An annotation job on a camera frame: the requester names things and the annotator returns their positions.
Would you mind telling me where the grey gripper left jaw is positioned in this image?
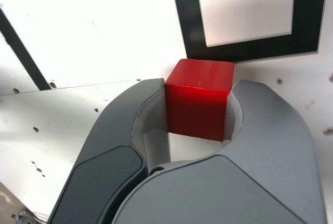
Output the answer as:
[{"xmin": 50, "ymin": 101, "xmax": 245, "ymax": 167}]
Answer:
[{"xmin": 48, "ymin": 77, "xmax": 172, "ymax": 224}]

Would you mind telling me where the black tape strip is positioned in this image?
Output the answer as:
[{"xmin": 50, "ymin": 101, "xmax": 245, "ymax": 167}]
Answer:
[{"xmin": 0, "ymin": 5, "xmax": 52, "ymax": 91}]

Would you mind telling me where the black tape square outline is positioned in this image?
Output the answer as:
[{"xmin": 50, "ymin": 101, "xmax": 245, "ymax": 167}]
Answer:
[{"xmin": 170, "ymin": 0, "xmax": 329, "ymax": 63}]

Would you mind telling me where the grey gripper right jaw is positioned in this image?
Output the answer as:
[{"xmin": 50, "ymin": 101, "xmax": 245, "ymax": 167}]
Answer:
[{"xmin": 104, "ymin": 79, "xmax": 328, "ymax": 224}]

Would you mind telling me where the red cube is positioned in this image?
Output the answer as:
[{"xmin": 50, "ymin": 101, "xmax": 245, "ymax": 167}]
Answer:
[{"xmin": 164, "ymin": 58, "xmax": 235, "ymax": 142}]

